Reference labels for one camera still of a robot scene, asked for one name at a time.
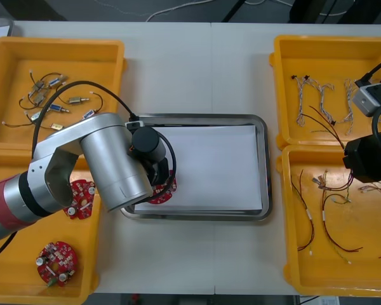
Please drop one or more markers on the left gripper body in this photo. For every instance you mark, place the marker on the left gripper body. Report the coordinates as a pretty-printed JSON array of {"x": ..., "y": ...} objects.
[{"x": 157, "y": 170}]

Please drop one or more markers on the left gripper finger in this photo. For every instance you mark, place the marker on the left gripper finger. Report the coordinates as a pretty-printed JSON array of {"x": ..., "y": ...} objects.
[
  {"x": 171, "y": 180},
  {"x": 154, "y": 188}
]

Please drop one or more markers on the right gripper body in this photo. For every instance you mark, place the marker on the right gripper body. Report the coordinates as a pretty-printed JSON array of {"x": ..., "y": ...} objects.
[{"x": 374, "y": 159}]

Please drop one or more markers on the round red circuit board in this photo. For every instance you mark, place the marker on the round red circuit board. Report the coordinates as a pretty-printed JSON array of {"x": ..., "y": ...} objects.
[
  {"x": 160, "y": 198},
  {"x": 82, "y": 198},
  {"x": 57, "y": 265}
]

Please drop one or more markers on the blue label metal solenoid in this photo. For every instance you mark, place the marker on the blue label metal solenoid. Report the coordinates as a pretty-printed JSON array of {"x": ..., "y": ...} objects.
[{"x": 89, "y": 113}]

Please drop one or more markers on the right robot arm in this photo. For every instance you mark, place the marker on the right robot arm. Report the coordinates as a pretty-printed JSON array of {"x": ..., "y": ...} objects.
[{"x": 368, "y": 98}]

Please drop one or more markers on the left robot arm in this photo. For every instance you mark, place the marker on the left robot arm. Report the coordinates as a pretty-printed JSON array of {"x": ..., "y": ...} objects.
[{"x": 108, "y": 152}]

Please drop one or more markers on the white paper sheet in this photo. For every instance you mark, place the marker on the white paper sheet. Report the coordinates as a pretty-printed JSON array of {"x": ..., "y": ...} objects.
[{"x": 216, "y": 165}]

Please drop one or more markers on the steel tray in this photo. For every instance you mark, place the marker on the steel tray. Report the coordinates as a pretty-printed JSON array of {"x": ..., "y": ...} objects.
[{"x": 266, "y": 165}]

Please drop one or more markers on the yellow-orange plastic bin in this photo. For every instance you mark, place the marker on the yellow-orange plastic bin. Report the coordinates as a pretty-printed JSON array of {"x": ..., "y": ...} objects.
[
  {"x": 336, "y": 276},
  {"x": 19, "y": 279},
  {"x": 82, "y": 57},
  {"x": 330, "y": 57}
]

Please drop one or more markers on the pile of metal solenoids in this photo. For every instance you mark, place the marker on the pile of metal solenoids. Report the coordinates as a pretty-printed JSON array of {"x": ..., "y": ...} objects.
[{"x": 52, "y": 82}]

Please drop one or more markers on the black stand leg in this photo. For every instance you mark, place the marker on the black stand leg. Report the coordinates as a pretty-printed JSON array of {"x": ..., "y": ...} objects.
[{"x": 233, "y": 9}]

